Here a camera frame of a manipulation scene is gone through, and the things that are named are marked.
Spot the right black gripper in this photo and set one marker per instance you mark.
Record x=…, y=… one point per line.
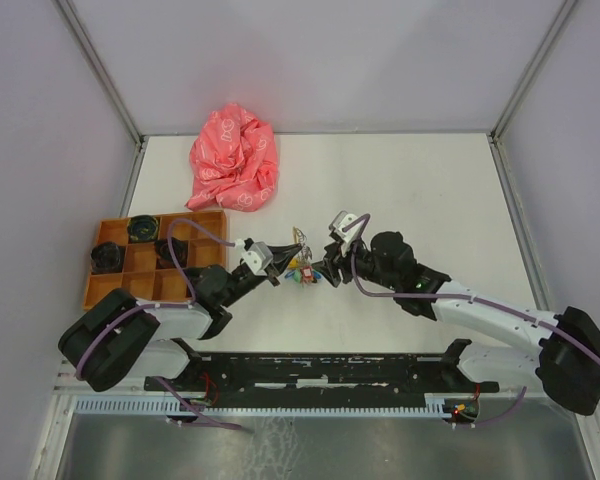
x=336, y=261

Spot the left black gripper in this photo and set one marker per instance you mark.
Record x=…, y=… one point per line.
x=282, y=255

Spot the keyring bunch with colourful tags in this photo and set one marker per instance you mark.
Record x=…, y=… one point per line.
x=300, y=269

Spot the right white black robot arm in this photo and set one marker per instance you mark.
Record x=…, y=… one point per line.
x=562, y=349

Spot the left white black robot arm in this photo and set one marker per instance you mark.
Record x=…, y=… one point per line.
x=124, y=336

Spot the crumpled pink cloth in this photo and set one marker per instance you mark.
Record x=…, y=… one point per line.
x=234, y=161

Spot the black rosette middle tray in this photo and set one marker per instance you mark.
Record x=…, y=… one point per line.
x=167, y=251

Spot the black rosette tray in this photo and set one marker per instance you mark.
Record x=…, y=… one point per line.
x=107, y=258
x=167, y=251
x=142, y=229

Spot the black rosette top tray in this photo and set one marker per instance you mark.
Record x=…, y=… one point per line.
x=142, y=229

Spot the wooden compartment tray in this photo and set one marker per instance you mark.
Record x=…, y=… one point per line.
x=140, y=275

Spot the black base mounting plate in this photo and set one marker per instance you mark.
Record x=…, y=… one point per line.
x=313, y=379

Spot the black rosette left tray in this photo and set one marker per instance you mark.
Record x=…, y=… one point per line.
x=107, y=258

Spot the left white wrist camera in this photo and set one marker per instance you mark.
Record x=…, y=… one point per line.
x=257, y=256

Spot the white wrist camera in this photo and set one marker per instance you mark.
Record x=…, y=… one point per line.
x=345, y=229
x=257, y=256

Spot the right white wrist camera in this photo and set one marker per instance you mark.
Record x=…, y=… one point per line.
x=345, y=229

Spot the white slotted cable duct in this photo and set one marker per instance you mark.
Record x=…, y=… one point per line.
x=165, y=404

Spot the left aluminium frame post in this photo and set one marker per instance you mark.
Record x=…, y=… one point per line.
x=78, y=31

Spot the aluminium frame post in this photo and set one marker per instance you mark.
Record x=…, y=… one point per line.
x=78, y=31
x=534, y=67

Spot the right aluminium frame post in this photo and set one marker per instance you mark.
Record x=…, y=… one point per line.
x=534, y=67

